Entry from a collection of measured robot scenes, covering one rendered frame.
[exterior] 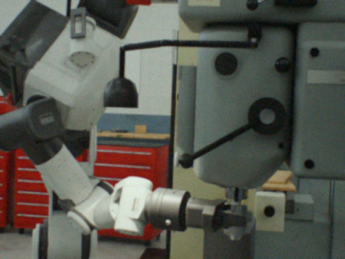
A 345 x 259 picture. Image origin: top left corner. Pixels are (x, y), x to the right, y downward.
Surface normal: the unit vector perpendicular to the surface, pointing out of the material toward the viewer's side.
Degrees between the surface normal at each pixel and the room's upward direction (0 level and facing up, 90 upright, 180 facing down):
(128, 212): 67
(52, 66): 59
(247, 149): 90
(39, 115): 73
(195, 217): 90
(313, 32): 90
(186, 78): 90
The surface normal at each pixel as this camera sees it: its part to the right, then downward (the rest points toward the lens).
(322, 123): -0.12, 0.05
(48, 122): 0.82, -0.24
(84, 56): 0.07, 0.88
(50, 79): 0.19, -0.47
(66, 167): 0.60, 0.05
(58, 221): 0.19, 0.14
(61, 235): 0.20, -0.09
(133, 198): -0.30, -0.36
